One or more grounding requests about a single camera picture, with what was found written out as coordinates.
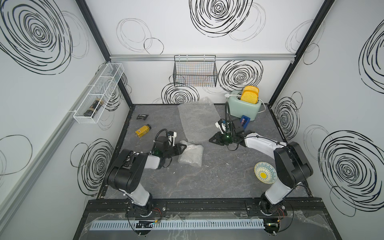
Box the bubble wrap sheet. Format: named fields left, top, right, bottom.
left=178, top=97, right=221, bottom=144
left=178, top=141, right=204, bottom=168

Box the mint green toaster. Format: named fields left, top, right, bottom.
left=225, top=91, right=262, bottom=121

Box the dark bottle in shelf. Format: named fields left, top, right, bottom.
left=83, top=99, right=104, bottom=117

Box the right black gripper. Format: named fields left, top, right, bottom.
left=207, top=132, right=235, bottom=146

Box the rear yellow sponge toast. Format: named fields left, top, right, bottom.
left=243, top=86, right=259, bottom=95

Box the yellow bottle black cap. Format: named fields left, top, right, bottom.
left=135, top=124, right=152, bottom=138

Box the front yellow sponge toast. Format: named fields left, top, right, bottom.
left=241, top=91, right=259, bottom=104

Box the white wire wall shelf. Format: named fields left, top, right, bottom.
left=73, top=62, right=124, bottom=124

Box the blue tape dispenser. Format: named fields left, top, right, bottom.
left=240, top=116, right=251, bottom=130

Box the black wire wall basket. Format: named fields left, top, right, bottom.
left=173, top=55, right=218, bottom=88

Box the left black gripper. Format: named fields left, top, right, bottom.
left=162, top=143, right=186, bottom=159

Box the yellow green patterned bowl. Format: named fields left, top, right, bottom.
left=254, top=162, right=278, bottom=184

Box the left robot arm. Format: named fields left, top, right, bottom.
left=105, top=137, right=187, bottom=217

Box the yellow sponge toast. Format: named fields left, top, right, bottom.
left=241, top=91, right=259, bottom=104
left=243, top=86, right=259, bottom=95

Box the small black clip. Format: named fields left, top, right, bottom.
left=137, top=114, right=149, bottom=121

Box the black front mounting rail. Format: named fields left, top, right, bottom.
left=85, top=198, right=326, bottom=212

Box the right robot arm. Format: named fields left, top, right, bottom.
left=209, top=119, right=314, bottom=216

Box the white slotted cable duct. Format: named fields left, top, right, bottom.
left=89, top=219, right=265, bottom=231

